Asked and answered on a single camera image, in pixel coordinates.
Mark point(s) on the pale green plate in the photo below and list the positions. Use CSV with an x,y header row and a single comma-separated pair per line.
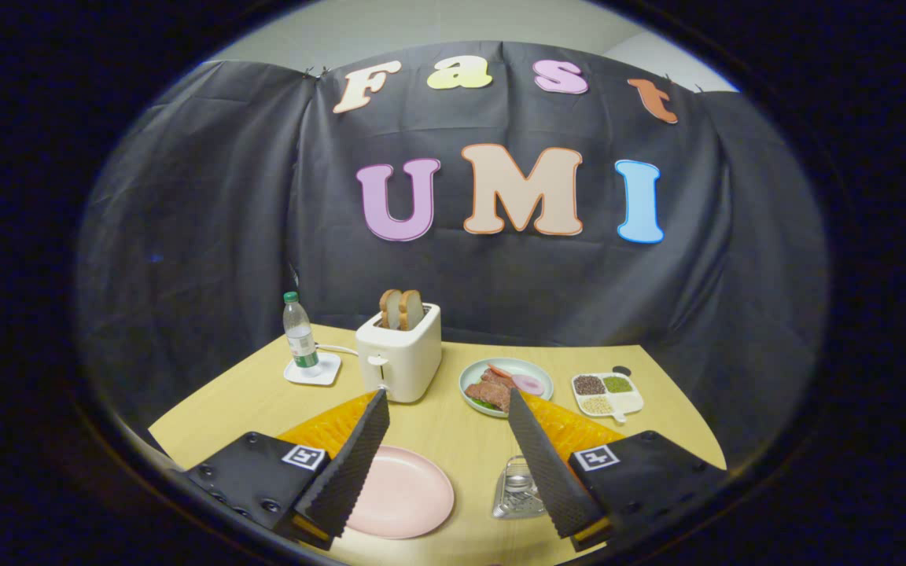
x,y
535,368

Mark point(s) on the cream white toaster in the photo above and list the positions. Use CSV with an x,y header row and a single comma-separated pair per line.
x,y
406,362

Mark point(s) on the white square coaster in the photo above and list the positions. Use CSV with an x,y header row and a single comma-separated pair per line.
x,y
329,369

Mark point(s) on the clear plastic water bottle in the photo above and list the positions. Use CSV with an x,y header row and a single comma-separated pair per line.
x,y
300,338

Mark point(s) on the pink ham slice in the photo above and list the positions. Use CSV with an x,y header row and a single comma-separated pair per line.
x,y
528,384

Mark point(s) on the orange carrot strip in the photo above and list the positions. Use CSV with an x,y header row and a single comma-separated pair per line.
x,y
499,370

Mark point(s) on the brown steak piece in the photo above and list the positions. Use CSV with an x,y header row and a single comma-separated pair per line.
x,y
491,391

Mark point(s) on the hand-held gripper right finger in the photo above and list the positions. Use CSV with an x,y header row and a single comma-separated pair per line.
x,y
547,472

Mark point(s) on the toasted bread slice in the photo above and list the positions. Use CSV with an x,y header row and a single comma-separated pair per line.
x,y
390,308
412,310

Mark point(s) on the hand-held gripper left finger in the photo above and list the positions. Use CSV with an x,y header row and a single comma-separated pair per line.
x,y
351,472

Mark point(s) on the pink round plate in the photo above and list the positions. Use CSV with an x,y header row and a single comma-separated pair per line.
x,y
406,495

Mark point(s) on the white divided condiment dish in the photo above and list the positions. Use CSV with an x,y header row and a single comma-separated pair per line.
x,y
609,393

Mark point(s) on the green lettuce leaf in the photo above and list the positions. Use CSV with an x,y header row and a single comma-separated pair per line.
x,y
481,404

